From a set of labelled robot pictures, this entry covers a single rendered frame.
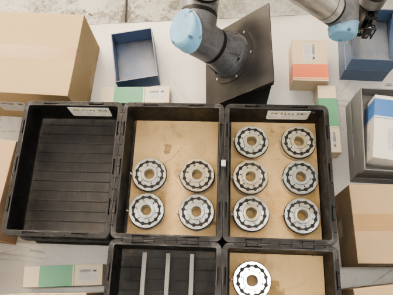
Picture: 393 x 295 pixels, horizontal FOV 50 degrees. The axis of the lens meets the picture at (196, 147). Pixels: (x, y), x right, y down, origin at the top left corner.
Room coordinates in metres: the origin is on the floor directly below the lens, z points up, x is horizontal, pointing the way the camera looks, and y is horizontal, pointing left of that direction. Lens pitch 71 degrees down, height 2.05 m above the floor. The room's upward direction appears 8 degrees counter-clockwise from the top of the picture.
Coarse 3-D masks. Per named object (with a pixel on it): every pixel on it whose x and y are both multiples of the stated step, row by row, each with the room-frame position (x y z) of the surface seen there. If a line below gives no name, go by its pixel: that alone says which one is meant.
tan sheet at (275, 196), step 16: (240, 128) 0.47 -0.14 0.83; (272, 128) 0.46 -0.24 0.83; (288, 128) 0.45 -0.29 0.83; (272, 144) 0.41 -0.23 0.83; (240, 160) 0.37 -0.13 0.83; (256, 160) 0.36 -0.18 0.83; (272, 160) 0.35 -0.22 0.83; (288, 160) 0.35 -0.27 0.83; (304, 160) 0.34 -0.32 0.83; (272, 176) 0.31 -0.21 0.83; (272, 192) 0.26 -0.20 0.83; (272, 208) 0.21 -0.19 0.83; (272, 224) 0.17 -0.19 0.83; (320, 224) 0.15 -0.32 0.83
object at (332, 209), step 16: (224, 128) 0.44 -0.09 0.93; (224, 144) 0.39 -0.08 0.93; (224, 176) 0.30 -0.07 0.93; (224, 192) 0.26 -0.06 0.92; (224, 208) 0.21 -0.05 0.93; (224, 224) 0.17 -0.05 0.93; (336, 224) 0.13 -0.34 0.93; (224, 240) 0.13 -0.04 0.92; (240, 240) 0.12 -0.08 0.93; (256, 240) 0.12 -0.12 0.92; (272, 240) 0.11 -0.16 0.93; (288, 240) 0.11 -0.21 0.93; (304, 240) 0.10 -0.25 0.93; (320, 240) 0.09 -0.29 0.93; (336, 240) 0.09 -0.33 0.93
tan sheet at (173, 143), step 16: (144, 128) 0.52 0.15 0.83; (160, 128) 0.51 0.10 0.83; (176, 128) 0.50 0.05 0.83; (192, 128) 0.49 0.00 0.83; (208, 128) 0.49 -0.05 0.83; (144, 144) 0.46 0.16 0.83; (160, 144) 0.46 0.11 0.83; (176, 144) 0.45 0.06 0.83; (192, 144) 0.44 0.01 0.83; (208, 144) 0.43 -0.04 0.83; (160, 160) 0.40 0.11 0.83; (176, 160) 0.40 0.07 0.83; (208, 160) 0.38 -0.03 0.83; (176, 176) 0.35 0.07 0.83; (160, 192) 0.30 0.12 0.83; (176, 192) 0.30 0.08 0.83; (208, 192) 0.28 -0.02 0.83; (176, 208) 0.25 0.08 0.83; (128, 224) 0.22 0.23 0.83; (160, 224) 0.21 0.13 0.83; (176, 224) 0.20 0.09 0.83
